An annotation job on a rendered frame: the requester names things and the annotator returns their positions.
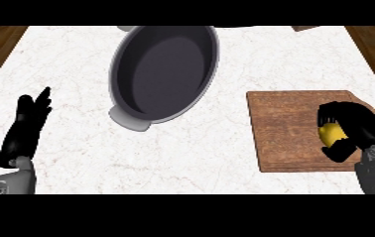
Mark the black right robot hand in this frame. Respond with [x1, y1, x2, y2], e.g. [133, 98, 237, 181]
[316, 100, 375, 164]

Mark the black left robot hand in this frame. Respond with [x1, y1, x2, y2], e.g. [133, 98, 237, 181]
[0, 86, 54, 170]

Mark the yellow lemon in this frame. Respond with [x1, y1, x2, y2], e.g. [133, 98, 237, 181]
[317, 122, 350, 149]

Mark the brown wooden cutting board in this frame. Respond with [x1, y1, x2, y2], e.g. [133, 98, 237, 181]
[245, 89, 375, 174]

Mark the dark grey oval pot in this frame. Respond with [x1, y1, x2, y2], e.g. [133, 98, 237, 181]
[106, 26, 221, 133]

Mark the brown wooden block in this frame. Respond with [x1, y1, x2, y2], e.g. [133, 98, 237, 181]
[291, 26, 320, 33]

